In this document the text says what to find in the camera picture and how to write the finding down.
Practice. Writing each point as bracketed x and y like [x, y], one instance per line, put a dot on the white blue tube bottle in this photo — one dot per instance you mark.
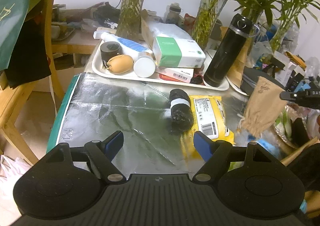
[127, 45]

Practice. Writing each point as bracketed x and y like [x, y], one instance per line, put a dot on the white lidded jar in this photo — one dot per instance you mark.
[144, 66]

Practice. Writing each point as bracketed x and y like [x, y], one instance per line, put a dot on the silver foil insulated mat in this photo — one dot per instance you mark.
[95, 107]

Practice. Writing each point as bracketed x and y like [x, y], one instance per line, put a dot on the brown burlap drawstring pouch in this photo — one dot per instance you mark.
[263, 108]

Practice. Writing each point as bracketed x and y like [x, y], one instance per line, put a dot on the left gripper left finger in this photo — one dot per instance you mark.
[101, 154]

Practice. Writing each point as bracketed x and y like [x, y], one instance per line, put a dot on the wooden chair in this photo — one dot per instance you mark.
[12, 100]

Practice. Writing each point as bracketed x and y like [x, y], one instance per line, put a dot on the black cloth on chair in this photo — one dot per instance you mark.
[29, 60]

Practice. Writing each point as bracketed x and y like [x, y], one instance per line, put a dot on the black cylindrical container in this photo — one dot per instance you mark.
[109, 50]

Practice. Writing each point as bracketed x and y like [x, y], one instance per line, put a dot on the left glass vase bamboo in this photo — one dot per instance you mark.
[130, 19]

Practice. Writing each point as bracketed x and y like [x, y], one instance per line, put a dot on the yellow snack packet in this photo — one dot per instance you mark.
[210, 119]

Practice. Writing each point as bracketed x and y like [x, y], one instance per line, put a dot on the black thermos bottle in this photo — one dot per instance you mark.
[240, 30]

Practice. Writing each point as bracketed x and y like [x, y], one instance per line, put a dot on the woven basket with packets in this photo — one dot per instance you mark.
[289, 114]

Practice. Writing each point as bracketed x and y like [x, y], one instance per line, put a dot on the dark grey zip case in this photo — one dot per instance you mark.
[250, 78]

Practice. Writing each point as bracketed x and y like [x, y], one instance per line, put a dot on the black roll white band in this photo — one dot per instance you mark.
[180, 110]

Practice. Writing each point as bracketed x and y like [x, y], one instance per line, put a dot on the tan oval pouch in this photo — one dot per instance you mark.
[120, 64]

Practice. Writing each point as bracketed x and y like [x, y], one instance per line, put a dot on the pink white barcode box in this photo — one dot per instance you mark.
[178, 73]

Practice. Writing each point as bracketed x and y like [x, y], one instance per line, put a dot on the green white tissue box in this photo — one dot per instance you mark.
[177, 52]

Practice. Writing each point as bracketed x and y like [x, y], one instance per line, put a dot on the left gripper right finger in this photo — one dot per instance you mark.
[215, 155]

